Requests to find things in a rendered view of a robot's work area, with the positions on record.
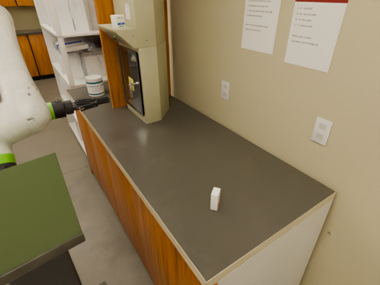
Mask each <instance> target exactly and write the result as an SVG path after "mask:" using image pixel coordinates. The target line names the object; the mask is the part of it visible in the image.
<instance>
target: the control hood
mask: <svg viewBox="0 0 380 285"><path fill-rule="evenodd" d="M97 26H98V27H99V28H100V29H101V30H103V31H106V32H109V33H112V34H114V35H116V36H117V38H119V39H120V40H121V41H122V42H123V43H125V45H127V46H129V47H131V48H134V49H138V42H137V31H136V28H131V27H128V26H125V27H123V28H113V27H112V24H98V25H97ZM107 35H108V34H107ZM113 40H114V39H113Z"/></svg>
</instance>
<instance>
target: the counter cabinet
mask: <svg viewBox="0 0 380 285"><path fill-rule="evenodd" d="M75 112H76V116H77V120H78V123H79V127H80V131H81V135H82V138H83V142H84V146H85V150H86V153H87V157H88V161H89V165H90V169H91V172H92V174H93V173H94V174H95V176H96V178H97V180H98V182H99V184H100V185H101V187H102V189H103V191H104V193H105V195H106V197H107V198H108V200H109V202H110V203H111V206H112V207H113V209H114V211H115V213H116V215H117V216H118V218H119V220H120V222H121V224H122V226H123V228H124V229H125V231H126V233H127V235H128V237H129V239H130V241H131V242H132V244H133V246H134V247H135V249H136V252H137V253H138V255H139V257H140V259H141V260H142V262H143V264H144V266H145V268H146V270H147V272H148V273H149V275H150V277H151V279H152V281H153V283H154V284H155V285H202V284H201V283H200V281H199V280H198V279H197V277H196V276H195V274H194V273H193V271H192V270H191V268H190V267H189V266H188V264H187V263H186V262H185V260H184V258H183V257H182V256H181V254H180V253H179V252H178V250H177V249H176V248H175V246H174V245H173V243H172V242H171V240H170V239H169V237H168V236H167V235H166V233H165V232H164V230H163V229H162V227H161V226H160V225H159V223H158V222H157V220H156V219H155V218H154V216H153V215H152V213H151V212H150V211H149V209H148V208H147V206H146V205H145V204H144V202H143V201H142V199H141V198H140V196H139V195H138V194H137V192H136V191H135V189H134V188H133V186H132V185H131V183H130V182H129V181H128V179H127V178H126V177H125V175H124V174H123V173H122V171H121V169H120V168H119V167H118V165H117V164H116V163H115V161H114V160H113V158H112V157H111V155H110V154H109V152H108V151H107V150H106V148H105V147H104V146H103V144H102V142H100V140H99V138H98V137H97V136H96V134H95V133H94V132H93V130H92V129H91V127H90V126H89V124H88V123H87V121H86V120H85V119H84V117H83V116H82V114H81V113H80V111H79V110H75ZM332 202H333V199H332V200H331V201H330V202H328V203H327V204H326V205H324V206H323V207H321V208H320V209H318V210H317V211H316V212H314V213H313V214H312V215H310V216H309V217H307V218H306V219H305V220H303V221H302V222H300V223H299V224H298V225H296V226H295V227H294V228H292V229H290V230H289V231H288V232H286V233H285V234H284V235H282V236H281V237H280V238H278V239H276V241H274V242H272V243H271V244H270V245H268V246H267V247H266V248H264V249H263V250H261V251H260V252H258V253H257V254H256V255H254V256H253V257H252V258H250V259H249V260H248V261H246V262H245V263H243V264H242V265H240V266H239V267H238V268H236V269H235V270H234V271H232V272H230V273H229V274H228V275H226V276H225V277H224V278H222V279H221V280H220V281H218V282H217V283H216V284H214V285H299V284H300V281H301V279H302V276H303V273H304V271H305V269H306V266H307V264H308V261H309V259H310V256H311V254H312V252H313V249H314V246H315V244H316V241H317V239H318V237H319V234H320V232H321V229H322V226H323V224H324V222H325V219H326V217H327V214H328V212H329V210H330V207H331V204H332Z"/></svg>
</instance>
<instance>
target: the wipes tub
mask: <svg viewBox="0 0 380 285"><path fill-rule="evenodd" d="M85 81H86V84H87V89H88V93H89V95H90V96H91V97H98V96H102V95H104V94H105V90H104V87H103V81H102V76H101V75H88V76H86V77H85Z"/></svg>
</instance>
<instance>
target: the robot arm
mask: <svg viewBox="0 0 380 285"><path fill-rule="evenodd" d="M0 94H1V99H2V101H1V103H0V171H1V170H4V169H7V168H9V167H12V166H16V165H17V164H16V161H15V155H14V152H13V150H12V145H13V144H14V143H16V142H18V141H20V140H23V139H25V138H27V137H29V136H32V135H34V134H35V133H38V132H40V131H42V130H43V129H45V128H46V127H47V125H48V124H49V122H50V120H53V119H58V118H62V119H63V117H66V116H67V115H69V114H73V113H74V111H75V110H81V111H84V110H88V109H91V108H94V107H98V105H101V104H104V103H109V98H108V97H101V98H95V97H94V99H93V98H87V99H82V100H75V102H71V101H70V100H67V101H63V102H62V100H58V98H55V99H56V100H55V101H52V102H45V101H44V99H43V97H42V95H41V94H40V91H39V89H38V88H37V87H36V85H35V83H34V81H33V79H32V77H31V75H30V73H29V70H28V68H27V65H26V63H25V61H24V58H23V55H22V53H21V50H20V46H19V43H18V39H17V36H16V32H15V27H14V21H13V18H12V16H11V14H10V13H9V12H8V11H7V10H6V9H5V8H4V7H3V6H2V5H0ZM66 114H67V115H66Z"/></svg>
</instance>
